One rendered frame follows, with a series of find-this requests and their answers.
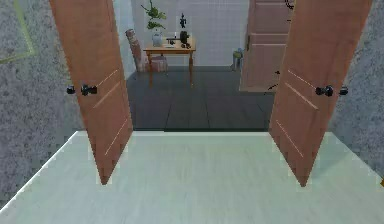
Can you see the brown wooden dining table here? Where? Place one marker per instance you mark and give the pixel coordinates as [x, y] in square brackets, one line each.
[170, 50]

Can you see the red patterned chair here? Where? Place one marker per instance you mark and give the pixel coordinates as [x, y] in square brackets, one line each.
[143, 56]

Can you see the black radio receiver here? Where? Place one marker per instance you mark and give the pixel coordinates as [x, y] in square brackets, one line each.
[183, 36]

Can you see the green house plant white pot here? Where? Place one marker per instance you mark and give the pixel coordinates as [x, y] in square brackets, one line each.
[155, 26]

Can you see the brown panelled room door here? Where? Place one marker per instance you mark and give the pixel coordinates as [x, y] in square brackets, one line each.
[265, 43]

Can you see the brown wooden room door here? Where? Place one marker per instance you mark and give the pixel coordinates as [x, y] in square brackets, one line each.
[90, 50]
[316, 50]

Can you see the green framed wall picture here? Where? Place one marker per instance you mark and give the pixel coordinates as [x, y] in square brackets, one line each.
[20, 36]

